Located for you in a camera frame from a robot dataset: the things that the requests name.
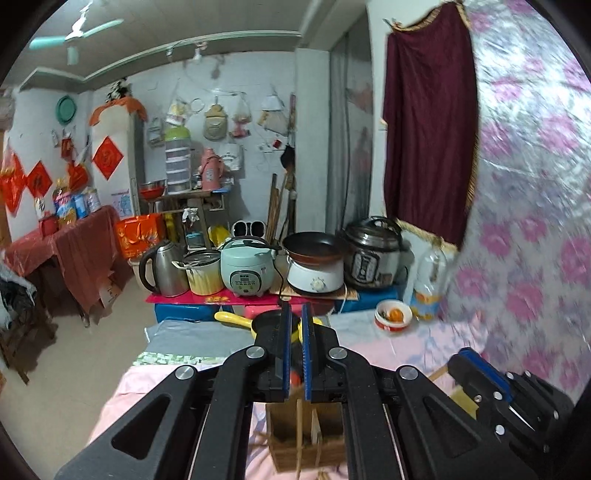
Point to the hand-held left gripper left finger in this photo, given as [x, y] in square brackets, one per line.
[272, 364]

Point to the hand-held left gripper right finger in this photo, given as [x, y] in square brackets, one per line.
[321, 364]

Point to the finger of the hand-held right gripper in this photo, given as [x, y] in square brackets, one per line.
[549, 415]
[480, 378]

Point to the single wooden chopstick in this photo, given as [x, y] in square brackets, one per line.
[300, 438]

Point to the wooden chopstick holder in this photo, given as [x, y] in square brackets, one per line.
[286, 443]

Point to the wooden board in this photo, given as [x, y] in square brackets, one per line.
[353, 294]

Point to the pink deer print bedsheet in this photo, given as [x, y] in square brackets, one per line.
[397, 346]

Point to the red white bowl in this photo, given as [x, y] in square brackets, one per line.
[392, 323]

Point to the grey folded blanket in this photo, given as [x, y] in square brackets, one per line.
[194, 337]

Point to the white electric hotplate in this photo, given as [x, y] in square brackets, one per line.
[314, 279]

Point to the blue foam mat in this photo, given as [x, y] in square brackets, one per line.
[194, 311]

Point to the light green rice cooker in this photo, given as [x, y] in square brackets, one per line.
[247, 272]

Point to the clear cooking oil bottle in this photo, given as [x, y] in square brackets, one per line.
[429, 295]

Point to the cream yellow pot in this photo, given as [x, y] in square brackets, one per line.
[203, 277]

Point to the silver electric pressure cooker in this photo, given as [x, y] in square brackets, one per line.
[374, 263]

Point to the dark frying pan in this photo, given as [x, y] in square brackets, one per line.
[314, 247]

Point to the stainless steel electric kettle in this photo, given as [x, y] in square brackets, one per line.
[168, 272]

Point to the cardboard box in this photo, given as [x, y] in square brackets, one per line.
[111, 290]

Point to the small wooden table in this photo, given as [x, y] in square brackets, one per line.
[194, 198]

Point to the orange red gift box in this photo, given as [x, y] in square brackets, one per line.
[138, 237]

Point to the pink thermos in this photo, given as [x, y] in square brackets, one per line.
[210, 170]

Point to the black hanging pouch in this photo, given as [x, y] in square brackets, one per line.
[288, 158]

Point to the red basin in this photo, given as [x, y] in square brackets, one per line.
[152, 190]

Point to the white tote bag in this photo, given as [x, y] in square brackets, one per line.
[231, 157]

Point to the table with red cloth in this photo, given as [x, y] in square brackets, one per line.
[83, 249]

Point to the green lid stacked food carrier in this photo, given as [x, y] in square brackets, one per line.
[178, 161]

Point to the grey sheer curtain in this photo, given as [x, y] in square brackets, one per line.
[351, 138]

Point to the dark red curtain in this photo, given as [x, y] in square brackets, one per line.
[429, 138]

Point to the wooden chair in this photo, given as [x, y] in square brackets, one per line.
[27, 341]

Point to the plastic bag with pink contents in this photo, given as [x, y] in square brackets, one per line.
[241, 120]

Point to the plastic bag with brown contents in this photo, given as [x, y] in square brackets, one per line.
[270, 117]

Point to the yellow oil jug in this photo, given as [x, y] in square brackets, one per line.
[64, 210]

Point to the red diamond paper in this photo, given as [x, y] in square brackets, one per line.
[39, 180]
[107, 158]

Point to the pile of grey clothes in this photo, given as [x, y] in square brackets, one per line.
[16, 290]

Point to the plastic bag with yellow contents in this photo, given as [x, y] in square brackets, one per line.
[178, 113]

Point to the white refrigerator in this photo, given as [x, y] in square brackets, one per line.
[127, 138]

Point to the orange cloth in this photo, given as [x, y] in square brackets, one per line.
[106, 108]

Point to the panda plush toy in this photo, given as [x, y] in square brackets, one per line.
[117, 90]

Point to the red plastic bag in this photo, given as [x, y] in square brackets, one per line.
[11, 184]

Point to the green round plate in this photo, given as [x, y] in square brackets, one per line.
[66, 110]

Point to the green ceiling fan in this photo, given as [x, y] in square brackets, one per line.
[97, 30]

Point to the floral pink wall sheet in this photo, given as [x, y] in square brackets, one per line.
[531, 184]

